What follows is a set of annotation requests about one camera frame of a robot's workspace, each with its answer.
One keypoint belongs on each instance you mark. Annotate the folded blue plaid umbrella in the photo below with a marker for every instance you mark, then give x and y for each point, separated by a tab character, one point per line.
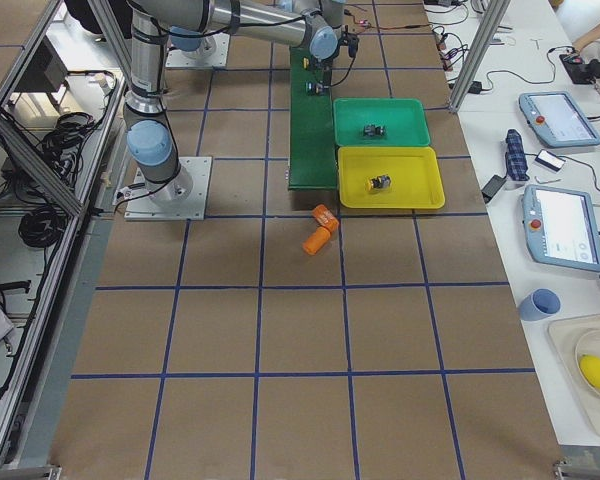
515	158

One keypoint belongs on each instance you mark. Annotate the teach pendant far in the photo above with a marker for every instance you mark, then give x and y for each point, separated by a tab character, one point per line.
557	120

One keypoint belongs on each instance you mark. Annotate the yellow lemon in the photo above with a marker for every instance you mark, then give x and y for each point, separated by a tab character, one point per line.
589	366

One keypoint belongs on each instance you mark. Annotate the teach pendant near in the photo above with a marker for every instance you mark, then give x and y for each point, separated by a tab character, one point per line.
560	227

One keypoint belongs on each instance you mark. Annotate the green push button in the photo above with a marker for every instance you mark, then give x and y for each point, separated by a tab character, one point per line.
373	131
316	89

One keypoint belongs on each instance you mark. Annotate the beige serving tray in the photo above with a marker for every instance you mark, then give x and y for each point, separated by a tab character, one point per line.
564	335

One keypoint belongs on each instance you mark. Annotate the orange cylinder with 4680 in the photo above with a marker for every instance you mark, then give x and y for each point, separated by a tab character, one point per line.
325	218

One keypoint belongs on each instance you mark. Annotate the yellow plastic tray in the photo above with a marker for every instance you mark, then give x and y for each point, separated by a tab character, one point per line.
414	171

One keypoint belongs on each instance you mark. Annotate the green conveyor belt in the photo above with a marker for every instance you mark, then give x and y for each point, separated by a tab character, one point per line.
312	160

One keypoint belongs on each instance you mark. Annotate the teach pendant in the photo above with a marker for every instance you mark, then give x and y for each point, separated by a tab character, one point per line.
557	120
560	227

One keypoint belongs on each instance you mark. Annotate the plain orange cylinder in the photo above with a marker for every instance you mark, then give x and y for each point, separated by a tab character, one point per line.
316	241

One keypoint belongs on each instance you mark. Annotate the green plastic tray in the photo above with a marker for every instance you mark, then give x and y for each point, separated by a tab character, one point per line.
404	119

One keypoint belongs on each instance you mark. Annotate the blue cup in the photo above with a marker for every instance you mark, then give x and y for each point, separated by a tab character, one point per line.
539	304

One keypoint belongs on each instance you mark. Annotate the aluminium frame post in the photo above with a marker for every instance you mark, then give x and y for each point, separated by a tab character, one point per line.
479	46

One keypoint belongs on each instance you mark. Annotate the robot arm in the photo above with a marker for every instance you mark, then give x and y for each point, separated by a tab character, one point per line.
195	35

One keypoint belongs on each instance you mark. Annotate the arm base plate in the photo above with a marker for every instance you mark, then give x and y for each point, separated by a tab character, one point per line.
198	54
184	198

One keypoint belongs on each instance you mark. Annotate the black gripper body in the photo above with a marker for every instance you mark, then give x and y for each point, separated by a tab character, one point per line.
323	68

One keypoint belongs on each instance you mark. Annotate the black power adapter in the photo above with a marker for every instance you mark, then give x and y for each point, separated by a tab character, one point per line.
492	187

